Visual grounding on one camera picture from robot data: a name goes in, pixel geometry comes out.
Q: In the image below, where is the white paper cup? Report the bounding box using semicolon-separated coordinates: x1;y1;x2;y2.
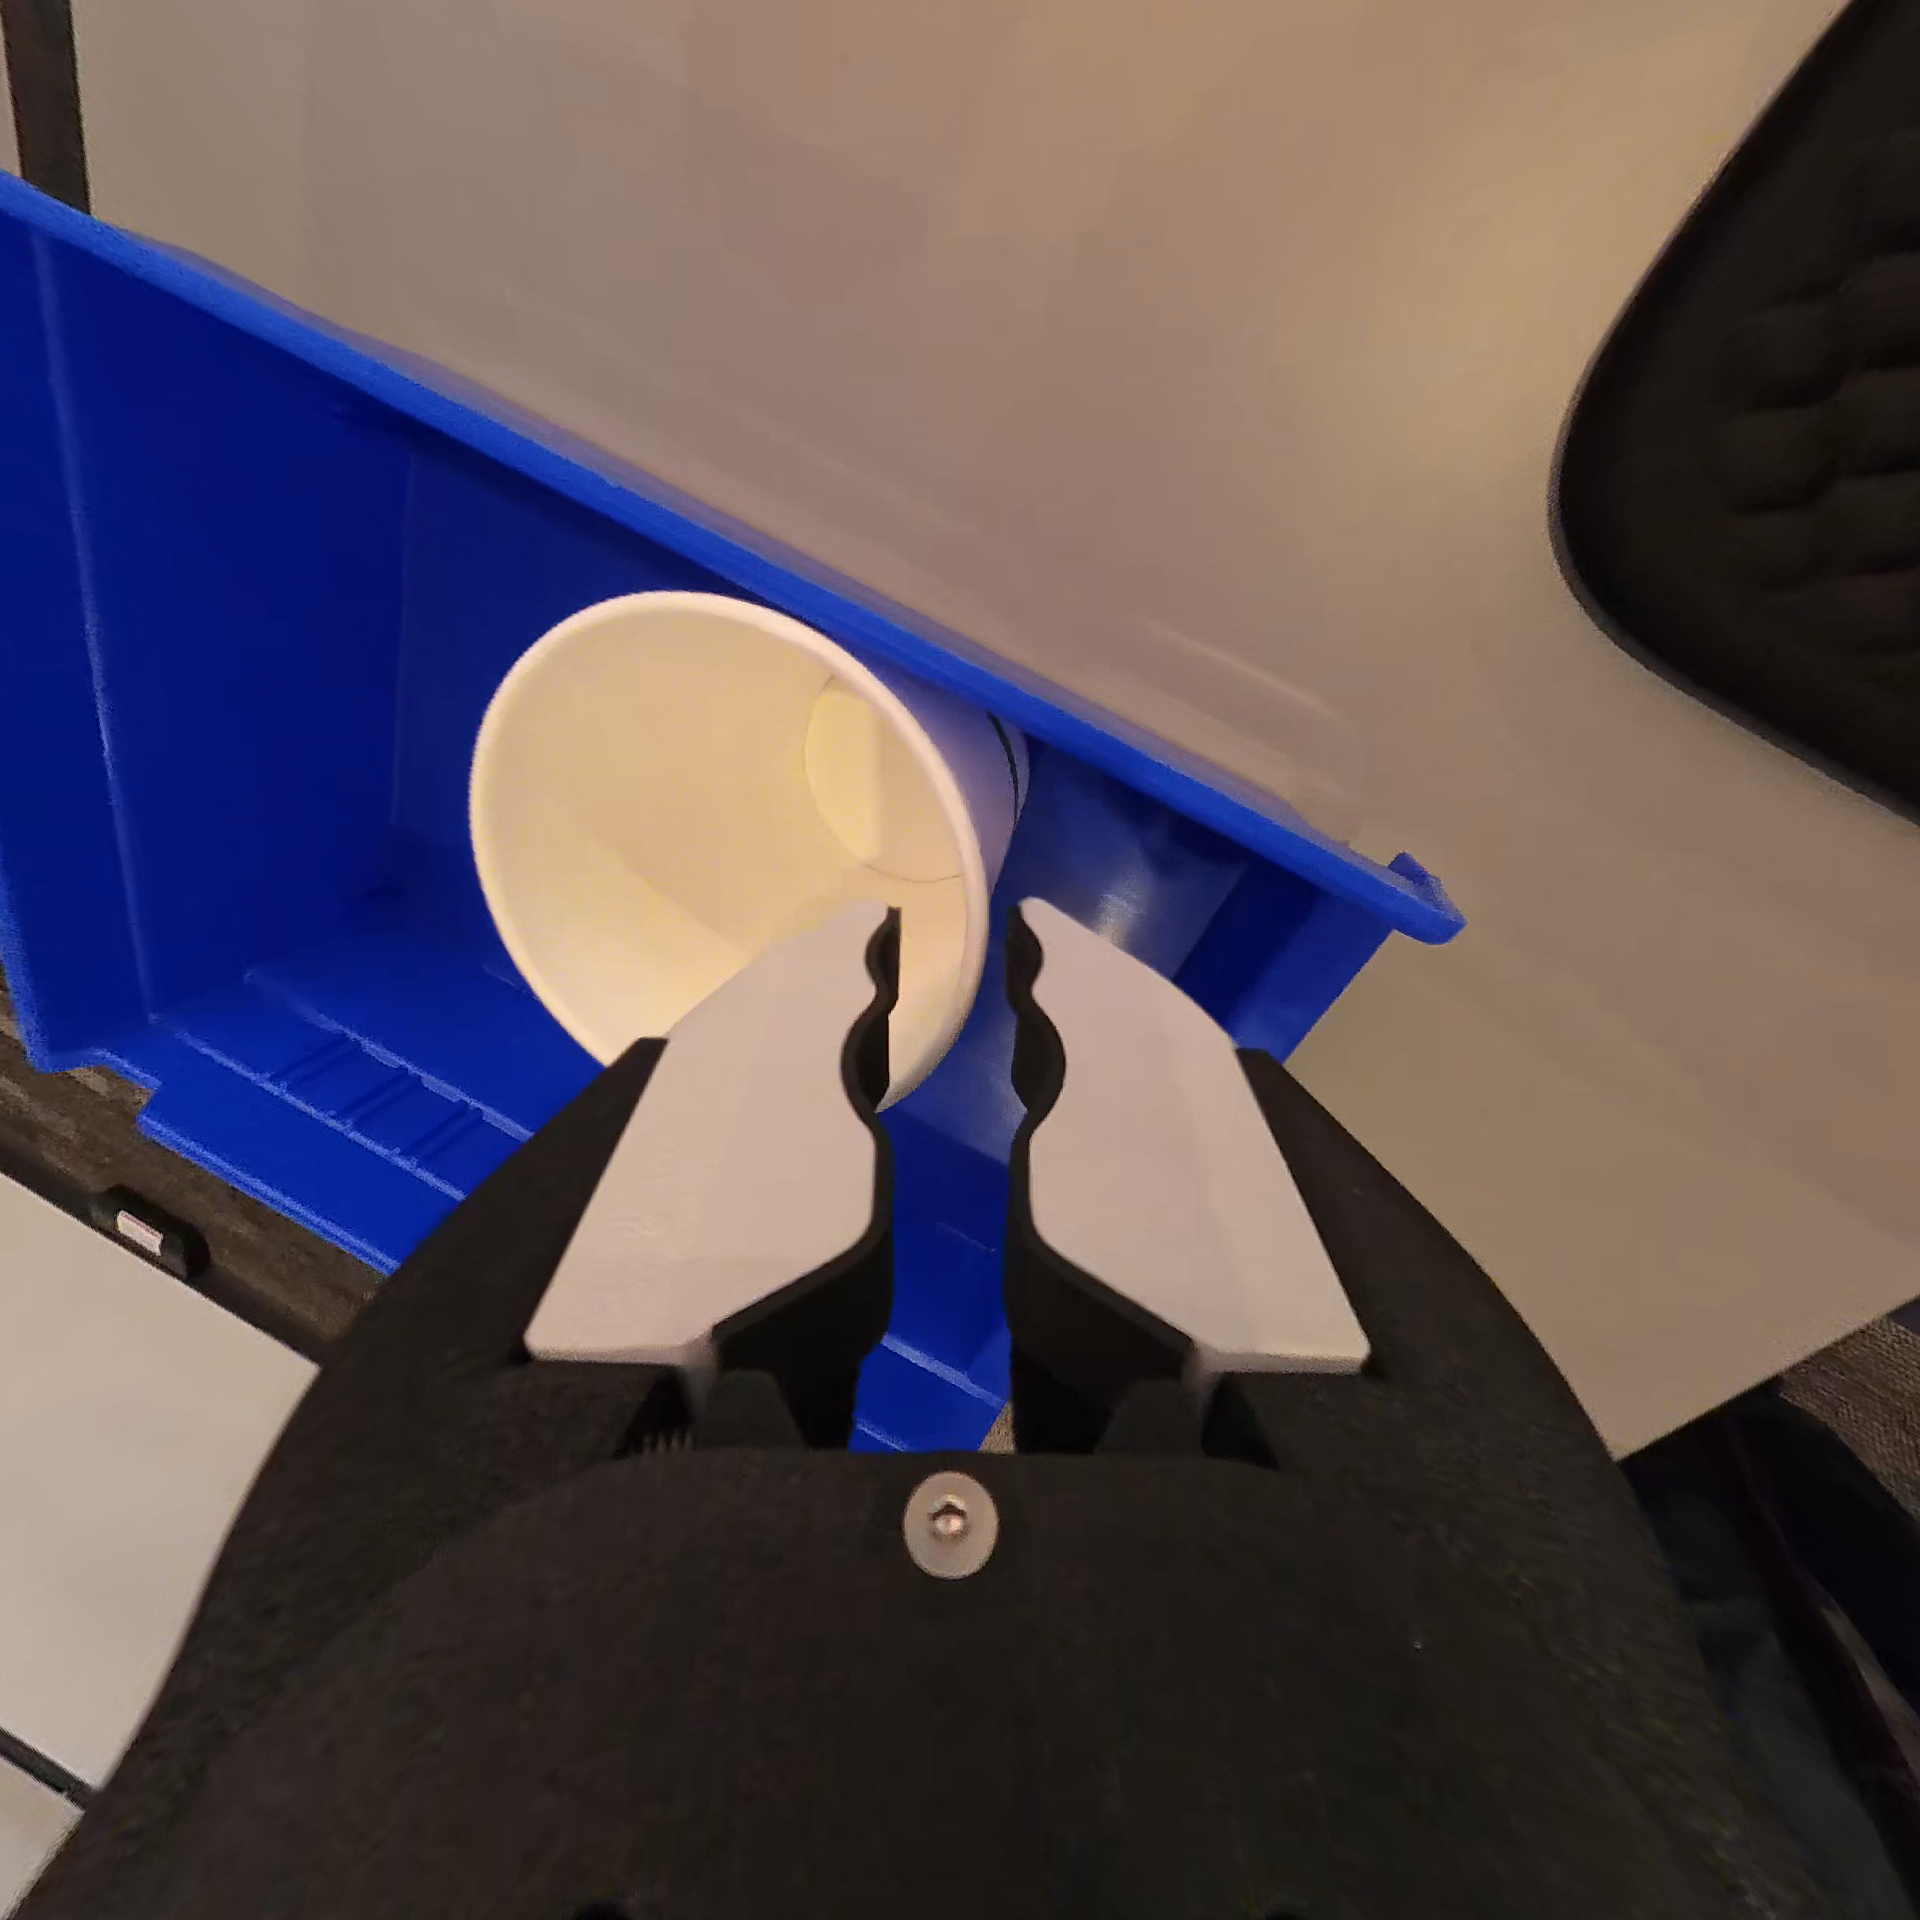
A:
471;591;1034;1114

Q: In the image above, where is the black wrist rest pad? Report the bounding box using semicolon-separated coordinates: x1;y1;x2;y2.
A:
1552;0;1920;825

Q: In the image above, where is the blue plastic bin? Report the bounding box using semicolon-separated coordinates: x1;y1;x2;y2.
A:
0;169;1464;1454

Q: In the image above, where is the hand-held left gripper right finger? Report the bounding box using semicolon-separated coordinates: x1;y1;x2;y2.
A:
1001;897;1371;1374

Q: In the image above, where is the small black floor box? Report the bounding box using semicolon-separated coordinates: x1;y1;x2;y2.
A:
92;1185;208;1281

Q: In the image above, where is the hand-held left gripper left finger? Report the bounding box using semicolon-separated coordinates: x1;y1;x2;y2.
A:
526;901;900;1374

